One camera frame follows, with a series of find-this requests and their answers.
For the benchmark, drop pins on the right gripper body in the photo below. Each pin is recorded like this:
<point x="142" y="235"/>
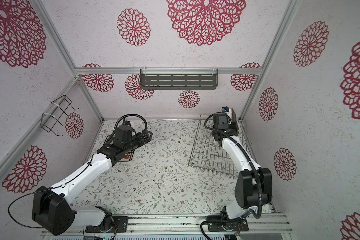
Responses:
<point x="233" y="129"/>

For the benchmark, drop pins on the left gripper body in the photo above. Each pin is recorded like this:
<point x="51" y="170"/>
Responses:
<point x="137" y="140"/>

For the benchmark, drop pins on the black square floral plate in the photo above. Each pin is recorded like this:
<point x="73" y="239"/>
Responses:
<point x="128" y="157"/>

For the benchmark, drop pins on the black square plate yellow rim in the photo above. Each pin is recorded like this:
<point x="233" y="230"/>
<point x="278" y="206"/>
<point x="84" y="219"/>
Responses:
<point x="233" y="117"/>

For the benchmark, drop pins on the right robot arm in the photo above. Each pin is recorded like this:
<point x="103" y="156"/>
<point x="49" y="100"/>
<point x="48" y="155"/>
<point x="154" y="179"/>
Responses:
<point x="253" y="187"/>

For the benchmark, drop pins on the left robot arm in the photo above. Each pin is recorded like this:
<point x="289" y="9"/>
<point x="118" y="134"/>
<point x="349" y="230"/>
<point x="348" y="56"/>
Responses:
<point x="52" y="208"/>

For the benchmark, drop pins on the wire dish rack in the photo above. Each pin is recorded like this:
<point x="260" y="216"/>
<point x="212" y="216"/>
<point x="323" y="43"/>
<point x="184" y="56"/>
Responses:
<point x="207" y="155"/>

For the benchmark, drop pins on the grey wall shelf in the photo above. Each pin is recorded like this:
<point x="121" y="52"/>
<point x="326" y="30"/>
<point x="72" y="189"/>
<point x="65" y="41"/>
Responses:
<point x="179" y="80"/>

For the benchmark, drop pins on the black wire wall basket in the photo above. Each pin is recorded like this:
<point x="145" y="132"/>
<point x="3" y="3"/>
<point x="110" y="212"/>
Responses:
<point x="55" y="115"/>

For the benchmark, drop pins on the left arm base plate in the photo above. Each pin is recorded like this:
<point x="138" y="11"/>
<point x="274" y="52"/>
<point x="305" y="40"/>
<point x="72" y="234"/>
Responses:
<point x="117" y="224"/>

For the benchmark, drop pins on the aluminium mounting rail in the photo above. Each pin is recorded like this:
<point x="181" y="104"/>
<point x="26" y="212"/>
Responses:
<point x="189" y="224"/>

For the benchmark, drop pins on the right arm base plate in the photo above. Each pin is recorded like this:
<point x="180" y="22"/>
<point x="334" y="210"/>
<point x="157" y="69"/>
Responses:
<point x="215" y="225"/>

